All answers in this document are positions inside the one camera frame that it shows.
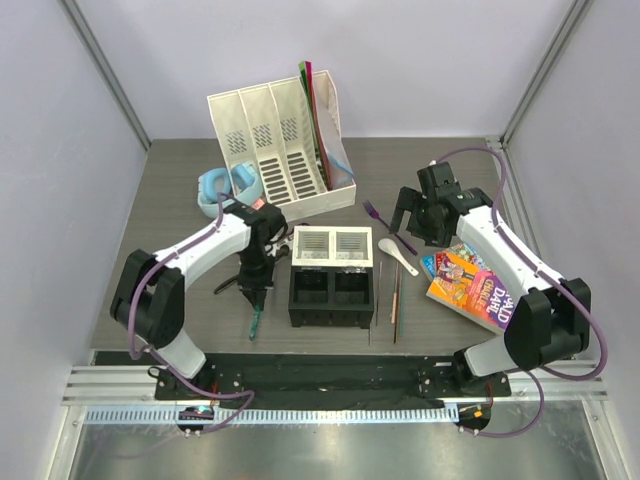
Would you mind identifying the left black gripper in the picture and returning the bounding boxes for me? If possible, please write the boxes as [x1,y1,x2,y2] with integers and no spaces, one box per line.
[238,246,277,310]

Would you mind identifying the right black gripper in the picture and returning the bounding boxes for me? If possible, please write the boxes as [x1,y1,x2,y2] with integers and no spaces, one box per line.
[390,186,452,249]

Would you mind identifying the teal handled black knife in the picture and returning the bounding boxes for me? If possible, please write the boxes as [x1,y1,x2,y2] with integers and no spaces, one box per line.
[249,309,263,341]

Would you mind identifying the black plastic knife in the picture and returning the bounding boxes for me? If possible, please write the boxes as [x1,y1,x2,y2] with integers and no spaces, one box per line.
[214,275,238,295]

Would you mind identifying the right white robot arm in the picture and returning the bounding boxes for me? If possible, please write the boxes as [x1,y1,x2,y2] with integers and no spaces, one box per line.
[390,161,597,395]

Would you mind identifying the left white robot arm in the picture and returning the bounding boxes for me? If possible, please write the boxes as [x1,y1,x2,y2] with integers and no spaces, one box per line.
[110,201,288,399]

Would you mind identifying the purple plastic fork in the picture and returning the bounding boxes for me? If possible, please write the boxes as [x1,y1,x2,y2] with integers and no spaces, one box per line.
[363,200,418,256]

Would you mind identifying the blue treehouse book underneath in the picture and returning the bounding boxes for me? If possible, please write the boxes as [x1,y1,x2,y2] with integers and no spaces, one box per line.
[420,243,489,280]

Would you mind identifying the black two-slot utensil container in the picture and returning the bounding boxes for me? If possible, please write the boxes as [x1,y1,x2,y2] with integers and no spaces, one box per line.
[288,266,375,329]

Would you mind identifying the thin dark metal chopstick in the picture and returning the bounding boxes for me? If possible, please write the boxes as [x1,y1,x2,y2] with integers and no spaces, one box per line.
[368,260,383,346]

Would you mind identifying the brown wooden chopstick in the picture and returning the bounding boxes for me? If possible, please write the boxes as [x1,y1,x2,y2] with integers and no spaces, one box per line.
[390,262,401,344]

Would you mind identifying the white two-slot utensil container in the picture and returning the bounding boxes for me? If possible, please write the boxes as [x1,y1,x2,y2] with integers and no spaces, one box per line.
[291,226,374,268]

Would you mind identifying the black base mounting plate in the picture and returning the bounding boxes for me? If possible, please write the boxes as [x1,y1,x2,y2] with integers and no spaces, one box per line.
[93,351,574,401]

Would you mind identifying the coloured plastic folders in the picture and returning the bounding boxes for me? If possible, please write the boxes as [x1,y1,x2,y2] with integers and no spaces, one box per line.
[298,61,355,191]

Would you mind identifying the Roald Dahl colourful book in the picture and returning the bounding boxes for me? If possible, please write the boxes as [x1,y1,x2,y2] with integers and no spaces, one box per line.
[426,253,516,335]

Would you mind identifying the light blue headphones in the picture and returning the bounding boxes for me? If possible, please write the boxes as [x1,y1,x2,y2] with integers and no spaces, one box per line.
[197,162,264,219]

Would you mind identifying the white file organizer rack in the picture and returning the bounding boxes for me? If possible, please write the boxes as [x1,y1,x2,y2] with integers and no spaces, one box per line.
[207,77,356,221]

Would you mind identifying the slotted cable duct strip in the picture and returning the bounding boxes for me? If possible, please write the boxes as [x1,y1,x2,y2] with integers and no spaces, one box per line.
[84,404,459,425]

